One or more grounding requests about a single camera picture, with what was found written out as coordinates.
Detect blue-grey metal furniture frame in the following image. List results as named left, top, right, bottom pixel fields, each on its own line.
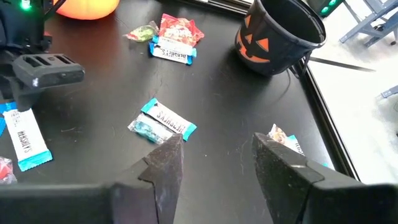
left=338, top=0, right=398, bottom=47

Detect orange pumpkin bucket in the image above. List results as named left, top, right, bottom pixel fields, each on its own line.
left=52, top=0, right=121, bottom=21

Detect black jack-o-lantern bucket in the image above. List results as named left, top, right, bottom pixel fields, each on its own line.
left=233, top=0, right=327, bottom=78

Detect red candy packet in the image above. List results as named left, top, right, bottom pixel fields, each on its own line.
left=159, top=12, right=187, bottom=35
left=0, top=156, right=18, bottom=185
left=167, top=18, right=205, bottom=47

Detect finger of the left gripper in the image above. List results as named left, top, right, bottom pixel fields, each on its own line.
left=4, top=88, right=43, bottom=112

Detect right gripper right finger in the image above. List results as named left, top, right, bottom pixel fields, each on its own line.
left=252, top=133, right=398, bottom=224

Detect green clear-wrapped candy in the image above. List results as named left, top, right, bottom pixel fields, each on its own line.
left=123, top=21, right=160, bottom=43

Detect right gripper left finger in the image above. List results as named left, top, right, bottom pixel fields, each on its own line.
left=0, top=134, right=185, bottom=224

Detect orange-brown clear-wrapped candy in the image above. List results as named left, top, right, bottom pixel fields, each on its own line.
left=267, top=123, right=290, bottom=146

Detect black device green lights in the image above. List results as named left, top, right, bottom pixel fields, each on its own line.
left=306, top=0, right=346, bottom=18

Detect blue clear-wrapped candy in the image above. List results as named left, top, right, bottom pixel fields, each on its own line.
left=127, top=112, right=175, bottom=146

